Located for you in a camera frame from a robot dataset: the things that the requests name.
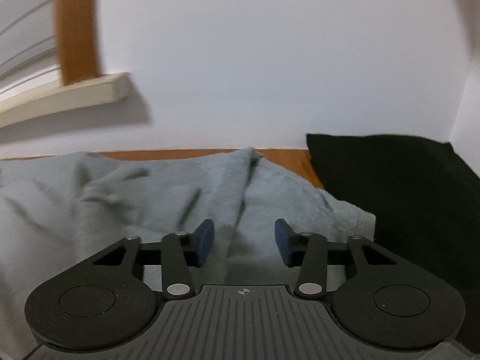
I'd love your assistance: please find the black cloth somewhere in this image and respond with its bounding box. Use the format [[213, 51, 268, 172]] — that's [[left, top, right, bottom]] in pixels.
[[305, 133, 480, 293]]

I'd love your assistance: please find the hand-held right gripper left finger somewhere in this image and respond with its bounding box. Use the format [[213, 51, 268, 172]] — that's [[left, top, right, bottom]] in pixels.
[[92, 218, 215, 301]]

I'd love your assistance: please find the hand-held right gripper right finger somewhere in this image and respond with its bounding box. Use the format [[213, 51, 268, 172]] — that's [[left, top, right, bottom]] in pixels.
[[274, 218, 398, 301]]

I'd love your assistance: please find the beige window sill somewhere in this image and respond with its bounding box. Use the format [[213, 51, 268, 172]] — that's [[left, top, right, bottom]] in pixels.
[[0, 72, 132, 130]]

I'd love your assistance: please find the wooden window frame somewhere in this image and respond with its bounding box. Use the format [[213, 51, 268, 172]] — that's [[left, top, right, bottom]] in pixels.
[[54, 0, 104, 85]]

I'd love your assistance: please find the grey sweatshirt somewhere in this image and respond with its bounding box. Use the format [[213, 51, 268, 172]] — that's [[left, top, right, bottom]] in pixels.
[[0, 147, 376, 360]]

